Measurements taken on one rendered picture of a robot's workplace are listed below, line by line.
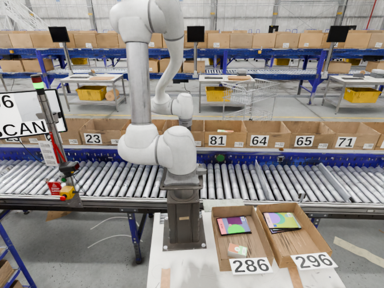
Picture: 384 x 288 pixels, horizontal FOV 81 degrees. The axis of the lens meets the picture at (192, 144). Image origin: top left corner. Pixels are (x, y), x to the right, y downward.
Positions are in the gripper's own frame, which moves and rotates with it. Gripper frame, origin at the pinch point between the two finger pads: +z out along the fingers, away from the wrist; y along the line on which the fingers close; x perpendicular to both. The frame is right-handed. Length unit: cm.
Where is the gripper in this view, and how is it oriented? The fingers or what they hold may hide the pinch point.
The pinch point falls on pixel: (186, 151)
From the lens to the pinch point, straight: 158.5
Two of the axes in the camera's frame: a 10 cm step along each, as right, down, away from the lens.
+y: -0.3, 4.7, -8.8
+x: 10.0, 0.1, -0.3
